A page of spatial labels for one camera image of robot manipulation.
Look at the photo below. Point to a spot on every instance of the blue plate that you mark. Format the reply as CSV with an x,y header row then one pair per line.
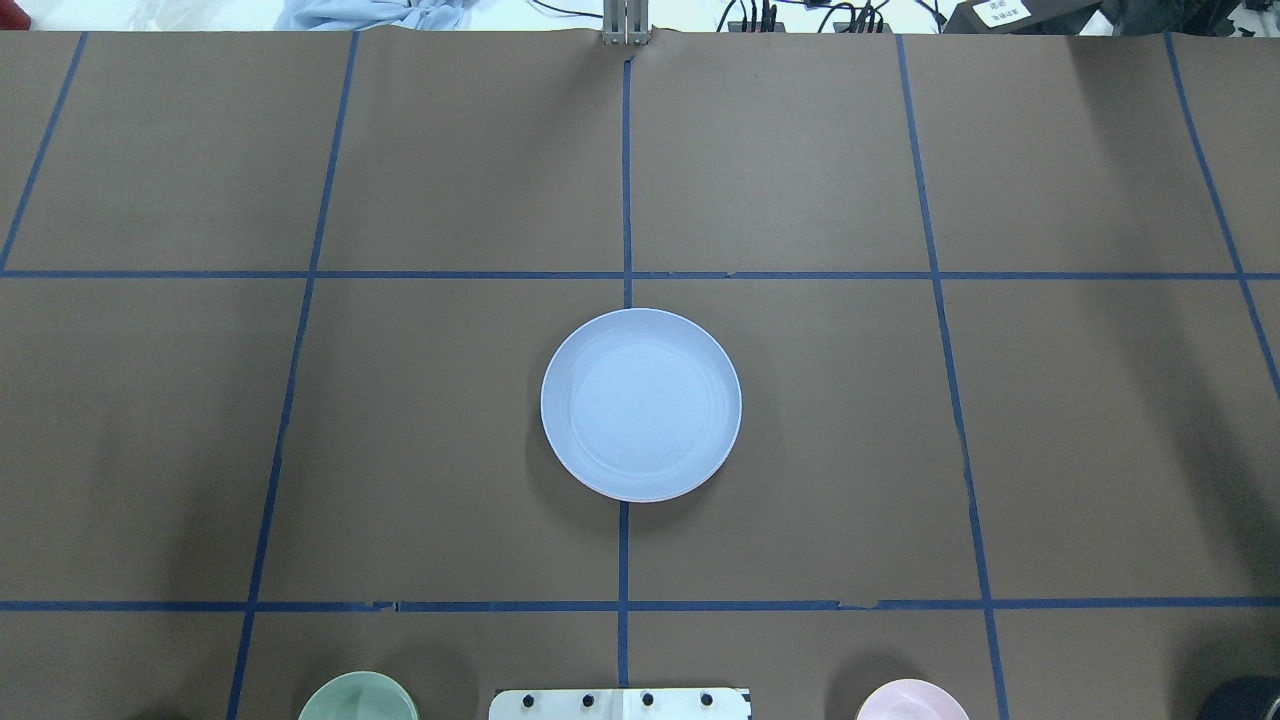
x,y
641,405

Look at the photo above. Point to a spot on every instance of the pink bowl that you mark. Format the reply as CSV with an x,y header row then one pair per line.
x,y
910,699

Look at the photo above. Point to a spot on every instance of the green bowl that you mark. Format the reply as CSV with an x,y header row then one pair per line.
x,y
360,695

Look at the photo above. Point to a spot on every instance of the light blue cloth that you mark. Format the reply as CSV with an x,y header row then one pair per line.
x,y
357,15

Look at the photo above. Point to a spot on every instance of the dark blue pot with lid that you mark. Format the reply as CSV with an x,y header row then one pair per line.
x,y
1254,697

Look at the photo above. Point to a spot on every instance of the aluminium frame post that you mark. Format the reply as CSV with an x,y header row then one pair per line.
x,y
626,23

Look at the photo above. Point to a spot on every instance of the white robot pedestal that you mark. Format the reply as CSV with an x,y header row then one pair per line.
x,y
623,703

